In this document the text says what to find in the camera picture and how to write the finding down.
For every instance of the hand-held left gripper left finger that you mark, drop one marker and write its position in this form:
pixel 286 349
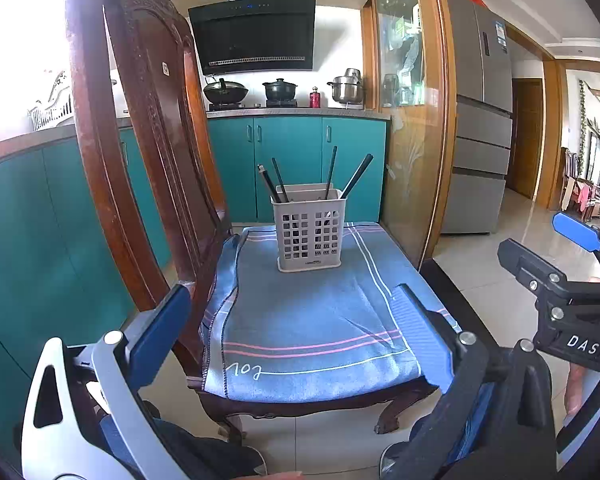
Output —
pixel 160 330

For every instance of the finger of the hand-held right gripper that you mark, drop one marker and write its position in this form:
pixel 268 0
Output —
pixel 577 230
pixel 530 270

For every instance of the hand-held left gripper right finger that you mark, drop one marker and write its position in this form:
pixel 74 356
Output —
pixel 425 340

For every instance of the grey perforated utensil basket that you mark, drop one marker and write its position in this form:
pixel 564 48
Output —
pixel 307 240

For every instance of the person's right hand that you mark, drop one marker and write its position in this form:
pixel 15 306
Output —
pixel 574 390

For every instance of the clothes drying rack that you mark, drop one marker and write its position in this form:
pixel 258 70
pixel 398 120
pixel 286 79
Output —
pixel 582 195

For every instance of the brown wooden door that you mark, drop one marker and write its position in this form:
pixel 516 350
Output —
pixel 527 140

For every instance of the green vine garland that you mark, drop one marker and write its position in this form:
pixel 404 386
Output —
pixel 587 125

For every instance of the blue striped towel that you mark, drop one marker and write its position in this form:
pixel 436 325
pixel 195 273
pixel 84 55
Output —
pixel 305 320

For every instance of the grey refrigerator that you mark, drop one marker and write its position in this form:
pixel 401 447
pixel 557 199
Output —
pixel 475 160

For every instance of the teal cabinet row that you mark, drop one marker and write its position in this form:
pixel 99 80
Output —
pixel 30 260

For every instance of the wooden framed glass door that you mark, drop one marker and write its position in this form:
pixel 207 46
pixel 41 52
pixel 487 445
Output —
pixel 430 135

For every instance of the teal cabinet under stove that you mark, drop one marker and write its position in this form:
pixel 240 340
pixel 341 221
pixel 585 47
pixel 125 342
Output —
pixel 290 160

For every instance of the carved wooden chair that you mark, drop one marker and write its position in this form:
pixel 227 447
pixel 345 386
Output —
pixel 145 110

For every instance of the white dish rack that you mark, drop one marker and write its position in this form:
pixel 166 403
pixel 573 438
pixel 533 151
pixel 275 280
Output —
pixel 50 110

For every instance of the black wok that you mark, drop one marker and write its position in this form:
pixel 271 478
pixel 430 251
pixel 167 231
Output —
pixel 225 92

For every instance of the steel stock pot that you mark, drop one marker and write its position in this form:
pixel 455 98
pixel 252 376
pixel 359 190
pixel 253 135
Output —
pixel 347 91

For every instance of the gas stove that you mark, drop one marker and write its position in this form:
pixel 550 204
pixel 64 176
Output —
pixel 280 104

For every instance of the grey kitchen countertop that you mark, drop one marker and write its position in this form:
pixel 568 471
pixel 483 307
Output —
pixel 305 113

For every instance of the red bottle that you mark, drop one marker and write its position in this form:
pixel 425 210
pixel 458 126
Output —
pixel 315 99

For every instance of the black lidded pot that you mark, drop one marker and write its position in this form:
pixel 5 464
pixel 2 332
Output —
pixel 280 91

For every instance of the black range hood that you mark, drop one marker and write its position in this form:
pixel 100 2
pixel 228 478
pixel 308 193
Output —
pixel 255 35

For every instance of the wooden doorway frame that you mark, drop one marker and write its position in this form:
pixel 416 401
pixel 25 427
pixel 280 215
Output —
pixel 552 135

